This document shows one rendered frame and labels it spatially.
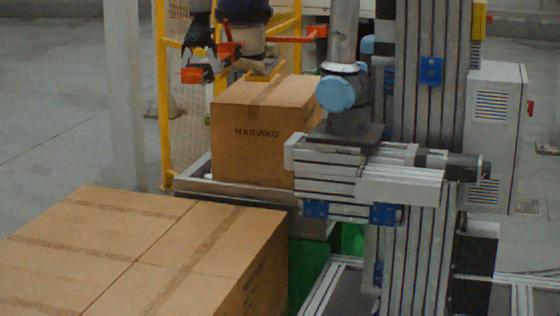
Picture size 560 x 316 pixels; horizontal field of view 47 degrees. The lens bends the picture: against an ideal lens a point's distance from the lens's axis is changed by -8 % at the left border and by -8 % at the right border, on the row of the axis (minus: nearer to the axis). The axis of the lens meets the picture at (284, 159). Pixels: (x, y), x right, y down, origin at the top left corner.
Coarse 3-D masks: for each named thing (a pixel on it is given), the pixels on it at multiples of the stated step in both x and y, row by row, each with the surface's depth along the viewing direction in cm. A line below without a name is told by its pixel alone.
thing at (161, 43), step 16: (160, 0) 410; (160, 16) 413; (176, 16) 398; (160, 32) 416; (176, 32) 401; (160, 48) 419; (192, 48) 384; (160, 64) 423; (160, 80) 426; (176, 80) 413; (224, 80) 366; (160, 96) 430; (160, 112) 434; (160, 128) 439; (176, 128) 424; (160, 144) 443; (208, 144) 393
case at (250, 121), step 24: (240, 96) 300; (264, 96) 300; (288, 96) 300; (312, 96) 305; (216, 120) 293; (240, 120) 291; (264, 120) 289; (288, 120) 286; (312, 120) 309; (216, 144) 297; (240, 144) 295; (264, 144) 292; (216, 168) 301; (240, 168) 298; (264, 168) 296
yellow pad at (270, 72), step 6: (282, 60) 288; (270, 66) 275; (276, 66) 277; (282, 66) 283; (252, 72) 265; (270, 72) 267; (276, 72) 271; (246, 78) 261; (252, 78) 260; (258, 78) 260; (264, 78) 260; (270, 78) 260
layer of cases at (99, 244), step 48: (96, 192) 302; (48, 240) 255; (96, 240) 257; (144, 240) 258; (192, 240) 259; (240, 240) 259; (0, 288) 220; (48, 288) 221; (96, 288) 222; (144, 288) 223; (192, 288) 224; (240, 288) 234
